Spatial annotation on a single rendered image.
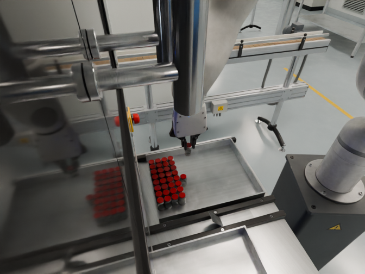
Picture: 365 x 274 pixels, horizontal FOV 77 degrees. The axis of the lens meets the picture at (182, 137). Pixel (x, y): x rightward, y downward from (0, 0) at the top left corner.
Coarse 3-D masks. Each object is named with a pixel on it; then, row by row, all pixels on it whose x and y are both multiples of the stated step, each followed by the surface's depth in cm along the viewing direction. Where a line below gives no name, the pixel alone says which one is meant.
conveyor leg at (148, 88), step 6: (144, 90) 158; (150, 90) 158; (150, 96) 161; (150, 102) 164; (150, 108) 167; (150, 126) 178; (150, 132) 183; (150, 138) 189; (156, 138) 190; (156, 144) 193
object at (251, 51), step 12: (264, 36) 160; (276, 36) 162; (288, 36) 164; (300, 36) 160; (312, 36) 162; (240, 48) 149; (252, 48) 153; (264, 48) 155; (276, 48) 158; (288, 48) 161; (300, 48) 162; (312, 48) 166; (324, 48) 169; (120, 60) 140; (132, 60) 140; (144, 60) 139; (156, 60) 141; (228, 60) 154; (240, 60) 156; (252, 60) 159
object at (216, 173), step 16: (208, 144) 88; (224, 144) 91; (176, 160) 86; (192, 160) 86; (208, 160) 86; (224, 160) 86; (240, 160) 85; (192, 176) 80; (208, 176) 80; (224, 176) 80; (240, 176) 80; (192, 192) 75; (208, 192) 75; (224, 192) 75; (240, 192) 75; (256, 192) 75; (176, 208) 71; (192, 208) 71; (208, 208) 69
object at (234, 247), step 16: (192, 240) 60; (208, 240) 63; (224, 240) 64; (240, 240) 64; (160, 256) 61; (176, 256) 61; (192, 256) 61; (208, 256) 61; (224, 256) 61; (240, 256) 61; (256, 256) 59; (160, 272) 58; (176, 272) 58; (192, 272) 58; (208, 272) 58; (224, 272) 58; (240, 272) 58; (256, 272) 58
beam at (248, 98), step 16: (208, 96) 180; (224, 96) 180; (240, 96) 180; (256, 96) 185; (272, 96) 190; (288, 96) 195; (304, 96) 200; (144, 112) 166; (160, 112) 170; (208, 112) 182
